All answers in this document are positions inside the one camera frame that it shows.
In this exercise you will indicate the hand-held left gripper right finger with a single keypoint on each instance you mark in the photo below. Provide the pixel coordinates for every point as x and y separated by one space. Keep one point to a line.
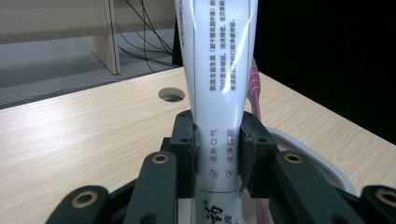
257 152

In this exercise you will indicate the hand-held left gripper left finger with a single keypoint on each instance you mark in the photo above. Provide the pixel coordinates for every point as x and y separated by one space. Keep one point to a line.
183 149

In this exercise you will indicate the pink toothbrush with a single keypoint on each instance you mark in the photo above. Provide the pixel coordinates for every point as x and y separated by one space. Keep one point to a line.
255 87

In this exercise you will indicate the grey toothbrush holder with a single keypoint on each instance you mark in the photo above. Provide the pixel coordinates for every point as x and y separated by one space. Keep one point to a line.
323 163

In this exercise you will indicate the white toothpaste tube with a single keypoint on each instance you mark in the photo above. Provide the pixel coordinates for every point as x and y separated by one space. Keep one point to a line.
218 77

